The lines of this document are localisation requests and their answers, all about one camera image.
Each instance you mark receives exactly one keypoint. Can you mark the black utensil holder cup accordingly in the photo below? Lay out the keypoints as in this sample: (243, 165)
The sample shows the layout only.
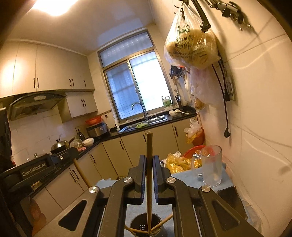
(140, 223)

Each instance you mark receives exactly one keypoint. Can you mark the black smartphone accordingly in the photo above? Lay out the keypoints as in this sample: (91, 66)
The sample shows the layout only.
(231, 196)

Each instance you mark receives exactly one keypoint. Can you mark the blue table cloth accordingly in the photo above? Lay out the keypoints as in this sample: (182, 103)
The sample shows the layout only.
(196, 212)

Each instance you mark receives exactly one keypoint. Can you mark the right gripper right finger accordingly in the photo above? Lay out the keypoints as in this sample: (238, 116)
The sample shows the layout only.
(197, 212)

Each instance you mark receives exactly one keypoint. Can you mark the plastic bag with noodles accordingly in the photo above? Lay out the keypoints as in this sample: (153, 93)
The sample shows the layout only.
(187, 45)

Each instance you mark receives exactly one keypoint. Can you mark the black range hood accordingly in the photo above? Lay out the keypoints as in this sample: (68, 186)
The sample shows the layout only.
(32, 104)

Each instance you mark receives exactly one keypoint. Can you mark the white bowl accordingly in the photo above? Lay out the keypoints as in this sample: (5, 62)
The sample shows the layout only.
(88, 142)

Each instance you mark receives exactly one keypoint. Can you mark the red bowl on appliance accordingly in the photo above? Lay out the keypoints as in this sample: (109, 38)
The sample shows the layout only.
(93, 121)

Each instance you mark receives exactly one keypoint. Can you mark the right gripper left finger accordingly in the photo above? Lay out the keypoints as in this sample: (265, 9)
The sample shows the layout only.
(100, 212)

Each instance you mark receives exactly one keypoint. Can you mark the black wok with lid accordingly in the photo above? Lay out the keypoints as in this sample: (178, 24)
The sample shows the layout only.
(61, 145)

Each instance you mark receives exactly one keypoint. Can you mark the wooden chopstick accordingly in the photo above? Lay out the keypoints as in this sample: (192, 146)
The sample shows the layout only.
(135, 231)
(77, 160)
(162, 222)
(149, 157)

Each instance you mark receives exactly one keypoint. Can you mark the kitchen window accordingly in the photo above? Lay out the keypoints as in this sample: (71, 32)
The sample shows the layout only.
(135, 77)

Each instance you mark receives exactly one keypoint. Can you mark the white plastic bag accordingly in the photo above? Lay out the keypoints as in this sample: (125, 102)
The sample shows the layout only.
(205, 87)

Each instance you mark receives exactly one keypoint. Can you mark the clear glass mug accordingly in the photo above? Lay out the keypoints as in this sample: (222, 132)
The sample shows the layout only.
(207, 165)

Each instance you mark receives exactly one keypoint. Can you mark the yellow plastic bag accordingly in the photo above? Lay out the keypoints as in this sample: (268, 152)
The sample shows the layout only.
(176, 164)

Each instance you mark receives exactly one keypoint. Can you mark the red plastic basin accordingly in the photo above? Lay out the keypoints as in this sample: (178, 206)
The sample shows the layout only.
(191, 151)

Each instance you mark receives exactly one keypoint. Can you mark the silver toaster appliance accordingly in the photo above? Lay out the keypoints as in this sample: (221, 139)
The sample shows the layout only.
(97, 130)

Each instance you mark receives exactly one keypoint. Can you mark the green detergent bottle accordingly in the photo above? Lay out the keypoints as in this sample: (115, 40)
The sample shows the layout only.
(167, 103)

